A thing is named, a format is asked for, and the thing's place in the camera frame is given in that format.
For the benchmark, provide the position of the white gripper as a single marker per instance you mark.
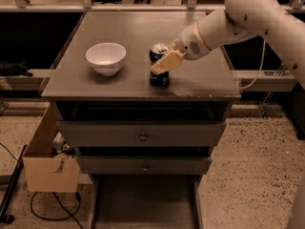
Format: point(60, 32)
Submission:
point(190, 44)

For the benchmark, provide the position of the blue pepsi can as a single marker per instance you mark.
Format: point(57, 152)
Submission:
point(156, 52)

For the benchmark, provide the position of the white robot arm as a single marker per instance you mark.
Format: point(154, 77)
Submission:
point(256, 180)

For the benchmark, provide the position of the grey drawer cabinet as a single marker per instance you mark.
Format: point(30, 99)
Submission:
point(201, 91)

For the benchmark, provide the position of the grey top drawer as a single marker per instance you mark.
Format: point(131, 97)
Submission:
point(112, 134)

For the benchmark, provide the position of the grey middle drawer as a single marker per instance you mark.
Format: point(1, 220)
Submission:
point(148, 165)

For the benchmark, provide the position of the grey open bottom drawer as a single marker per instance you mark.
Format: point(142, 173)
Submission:
point(145, 202)

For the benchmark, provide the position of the white bowl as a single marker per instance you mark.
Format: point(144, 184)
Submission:
point(106, 58)

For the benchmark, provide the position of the cardboard box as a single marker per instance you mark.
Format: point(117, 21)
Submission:
point(45, 171)

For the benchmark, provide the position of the black stand bar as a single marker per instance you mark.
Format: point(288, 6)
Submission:
point(10, 181)

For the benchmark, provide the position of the black object on rail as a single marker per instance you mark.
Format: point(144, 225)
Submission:
point(14, 69)

